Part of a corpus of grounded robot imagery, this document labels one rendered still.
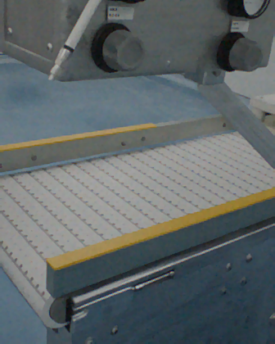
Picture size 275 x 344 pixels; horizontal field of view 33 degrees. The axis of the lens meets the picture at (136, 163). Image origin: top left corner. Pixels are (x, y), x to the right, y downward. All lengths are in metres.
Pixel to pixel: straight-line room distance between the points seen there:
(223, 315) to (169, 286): 0.25
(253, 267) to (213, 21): 0.38
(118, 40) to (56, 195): 0.35
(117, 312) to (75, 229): 0.11
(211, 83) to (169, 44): 0.11
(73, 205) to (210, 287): 0.20
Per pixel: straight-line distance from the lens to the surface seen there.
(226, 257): 0.59
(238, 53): 0.39
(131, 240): 0.47
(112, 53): 0.31
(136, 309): 0.53
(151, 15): 0.35
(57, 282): 0.43
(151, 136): 0.80
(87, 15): 0.28
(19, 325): 1.78
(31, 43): 0.36
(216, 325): 0.78
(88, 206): 0.60
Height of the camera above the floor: 1.20
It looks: 23 degrees down
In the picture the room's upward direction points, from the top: 6 degrees clockwise
